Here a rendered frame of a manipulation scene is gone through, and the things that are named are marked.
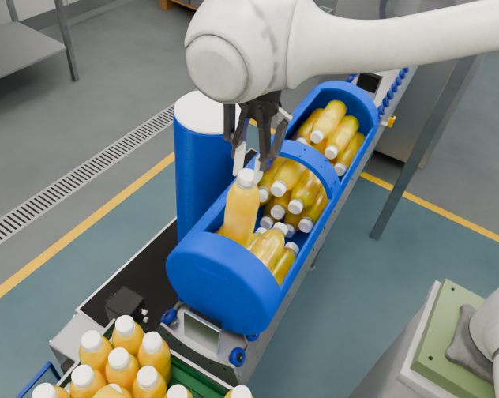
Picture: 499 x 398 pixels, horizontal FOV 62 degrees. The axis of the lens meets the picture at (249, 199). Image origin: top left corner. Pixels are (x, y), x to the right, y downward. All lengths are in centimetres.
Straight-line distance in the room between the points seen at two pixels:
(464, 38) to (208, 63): 28
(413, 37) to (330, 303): 196
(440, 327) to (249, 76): 90
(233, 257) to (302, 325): 139
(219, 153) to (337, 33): 114
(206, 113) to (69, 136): 179
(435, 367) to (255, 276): 48
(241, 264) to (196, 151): 75
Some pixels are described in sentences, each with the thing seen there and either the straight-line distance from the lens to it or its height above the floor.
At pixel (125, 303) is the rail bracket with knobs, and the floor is 100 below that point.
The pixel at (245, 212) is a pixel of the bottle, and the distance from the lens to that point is 86.
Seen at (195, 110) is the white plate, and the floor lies 104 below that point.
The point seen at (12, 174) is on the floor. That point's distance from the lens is 304.
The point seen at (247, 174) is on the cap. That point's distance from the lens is 83.
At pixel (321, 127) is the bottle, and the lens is 137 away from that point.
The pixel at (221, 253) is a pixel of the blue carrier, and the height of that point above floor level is 123.
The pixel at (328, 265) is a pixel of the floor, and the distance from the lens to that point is 248.
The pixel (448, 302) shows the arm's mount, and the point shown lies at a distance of 124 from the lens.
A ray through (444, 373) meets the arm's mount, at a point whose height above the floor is 104.
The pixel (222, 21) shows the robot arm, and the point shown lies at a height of 178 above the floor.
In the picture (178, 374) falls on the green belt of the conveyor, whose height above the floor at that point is 90.
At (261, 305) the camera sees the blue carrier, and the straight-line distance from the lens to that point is 92.
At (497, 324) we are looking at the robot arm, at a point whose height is 121.
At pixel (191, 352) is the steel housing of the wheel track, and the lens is 114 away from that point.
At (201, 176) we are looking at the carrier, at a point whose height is 82.
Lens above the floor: 196
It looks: 46 degrees down
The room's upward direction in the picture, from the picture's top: 9 degrees clockwise
